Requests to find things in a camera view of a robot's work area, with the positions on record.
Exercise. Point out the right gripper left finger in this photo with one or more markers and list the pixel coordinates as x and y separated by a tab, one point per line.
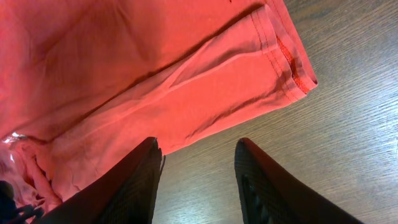
125	194

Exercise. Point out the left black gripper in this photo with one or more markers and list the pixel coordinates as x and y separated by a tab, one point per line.
10	214

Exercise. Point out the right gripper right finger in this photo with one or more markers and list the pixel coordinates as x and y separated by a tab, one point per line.
270	194

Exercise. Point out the orange FRAM t-shirt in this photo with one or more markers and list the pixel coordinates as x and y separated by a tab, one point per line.
83	82

